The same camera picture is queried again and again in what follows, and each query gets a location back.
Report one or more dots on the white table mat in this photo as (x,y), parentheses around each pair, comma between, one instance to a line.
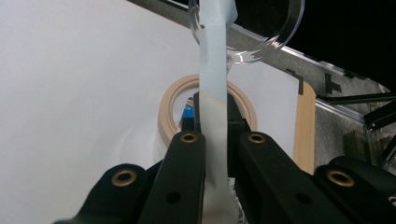
(62,93)

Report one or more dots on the short aluminium rail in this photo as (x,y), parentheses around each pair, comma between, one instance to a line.
(339,110)

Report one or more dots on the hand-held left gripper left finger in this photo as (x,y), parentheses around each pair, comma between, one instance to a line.
(194,121)

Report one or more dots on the wooden board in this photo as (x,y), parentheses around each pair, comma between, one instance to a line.
(305,124)

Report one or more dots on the black metal frame bar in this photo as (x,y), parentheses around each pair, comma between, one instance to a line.
(381,115)
(358,98)

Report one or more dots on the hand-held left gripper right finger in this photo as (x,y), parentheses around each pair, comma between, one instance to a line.
(235,124)

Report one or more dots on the clear cup with beige lid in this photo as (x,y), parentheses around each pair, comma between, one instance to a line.
(168,105)

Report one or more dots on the blue and orange small packet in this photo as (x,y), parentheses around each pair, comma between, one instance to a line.
(187,112)

